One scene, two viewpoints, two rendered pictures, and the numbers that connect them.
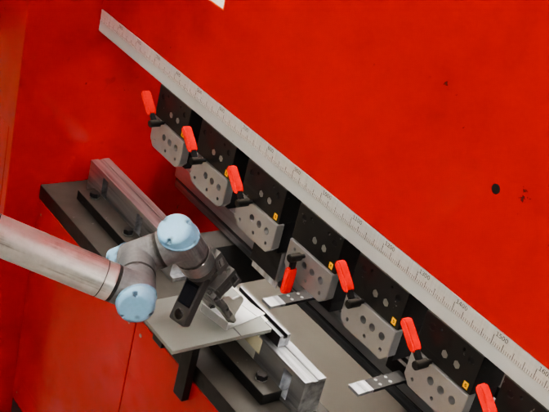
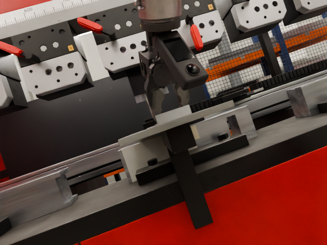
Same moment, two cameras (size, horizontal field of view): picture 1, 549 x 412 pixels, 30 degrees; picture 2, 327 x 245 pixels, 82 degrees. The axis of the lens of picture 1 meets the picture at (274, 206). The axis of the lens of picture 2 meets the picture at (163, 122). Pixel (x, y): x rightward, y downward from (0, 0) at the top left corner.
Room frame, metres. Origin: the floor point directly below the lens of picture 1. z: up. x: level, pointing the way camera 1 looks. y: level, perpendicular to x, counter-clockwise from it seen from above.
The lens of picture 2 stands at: (1.69, 0.43, 1.00)
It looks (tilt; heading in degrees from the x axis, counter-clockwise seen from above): 0 degrees down; 307
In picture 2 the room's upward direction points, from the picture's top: 19 degrees counter-clockwise
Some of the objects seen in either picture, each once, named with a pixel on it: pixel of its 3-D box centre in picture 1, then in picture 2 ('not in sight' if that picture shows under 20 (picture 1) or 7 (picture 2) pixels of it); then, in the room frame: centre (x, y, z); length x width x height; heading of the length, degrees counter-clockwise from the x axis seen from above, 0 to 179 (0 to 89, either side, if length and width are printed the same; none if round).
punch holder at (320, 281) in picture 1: (327, 251); (189, 23); (1.89, -0.13, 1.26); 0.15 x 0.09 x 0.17; 42
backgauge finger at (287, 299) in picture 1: (310, 292); (158, 122); (2.13, -0.13, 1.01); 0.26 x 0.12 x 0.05; 132
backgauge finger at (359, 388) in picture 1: (398, 374); (238, 94); (1.88, -0.36, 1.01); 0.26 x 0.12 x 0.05; 132
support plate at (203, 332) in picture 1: (202, 318); (168, 124); (1.92, 0.09, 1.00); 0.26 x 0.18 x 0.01; 132
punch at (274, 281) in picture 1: (268, 259); (147, 82); (2.02, -0.02, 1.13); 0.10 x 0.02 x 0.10; 42
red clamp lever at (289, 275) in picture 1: (292, 273); (193, 32); (1.86, -0.07, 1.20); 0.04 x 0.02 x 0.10; 132
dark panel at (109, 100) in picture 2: not in sight; (107, 119); (2.54, -0.24, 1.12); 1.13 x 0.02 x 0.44; 42
